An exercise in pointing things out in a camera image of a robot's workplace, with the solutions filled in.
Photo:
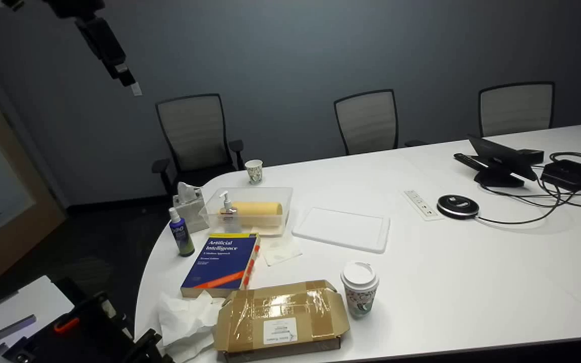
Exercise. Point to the cardboard box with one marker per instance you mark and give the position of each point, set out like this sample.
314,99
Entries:
275,320

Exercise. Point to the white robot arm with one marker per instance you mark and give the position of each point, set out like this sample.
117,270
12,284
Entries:
100,36

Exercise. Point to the grey tissue box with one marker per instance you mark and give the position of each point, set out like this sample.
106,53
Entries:
190,206

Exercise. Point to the small paper cup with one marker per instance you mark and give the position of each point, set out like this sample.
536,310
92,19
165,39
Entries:
255,169

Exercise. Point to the yellow sponge roll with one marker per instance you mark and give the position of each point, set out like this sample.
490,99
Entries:
260,213

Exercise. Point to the small clear pump bottle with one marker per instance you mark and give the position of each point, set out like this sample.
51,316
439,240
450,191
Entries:
231,213

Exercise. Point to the white flat tray lid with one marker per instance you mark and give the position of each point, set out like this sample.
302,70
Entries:
344,228

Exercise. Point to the middle mesh office chair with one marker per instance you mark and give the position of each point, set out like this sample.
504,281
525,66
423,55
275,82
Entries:
368,121

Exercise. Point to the mesh office chair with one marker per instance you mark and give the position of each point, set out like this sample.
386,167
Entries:
516,107
368,121
198,143

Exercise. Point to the blue hardcover book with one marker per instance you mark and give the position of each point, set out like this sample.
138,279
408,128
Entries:
224,264

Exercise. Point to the left mesh office chair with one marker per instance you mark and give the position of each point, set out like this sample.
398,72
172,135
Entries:
198,143

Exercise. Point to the white lidded coffee cup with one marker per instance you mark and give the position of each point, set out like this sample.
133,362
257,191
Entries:
360,282

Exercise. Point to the blue spray bottle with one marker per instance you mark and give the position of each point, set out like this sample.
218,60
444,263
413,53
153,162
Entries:
181,233

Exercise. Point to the white remote control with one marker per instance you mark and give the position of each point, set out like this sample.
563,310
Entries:
420,203

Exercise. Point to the round black speakerphone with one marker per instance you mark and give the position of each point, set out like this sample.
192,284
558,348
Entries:
456,206

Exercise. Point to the crumpled white tissue paper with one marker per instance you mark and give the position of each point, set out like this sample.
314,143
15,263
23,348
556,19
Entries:
186,324

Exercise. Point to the black conference phone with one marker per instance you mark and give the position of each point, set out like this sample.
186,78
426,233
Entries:
499,165

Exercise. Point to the right mesh office chair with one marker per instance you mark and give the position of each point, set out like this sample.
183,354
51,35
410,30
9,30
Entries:
516,107

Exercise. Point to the orange black clamp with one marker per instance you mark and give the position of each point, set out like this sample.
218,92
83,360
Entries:
65,326

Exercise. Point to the black power adapter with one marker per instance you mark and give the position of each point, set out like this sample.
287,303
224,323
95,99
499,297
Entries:
563,173

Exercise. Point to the white clipboard sheet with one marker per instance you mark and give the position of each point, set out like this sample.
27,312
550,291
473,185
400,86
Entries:
32,309

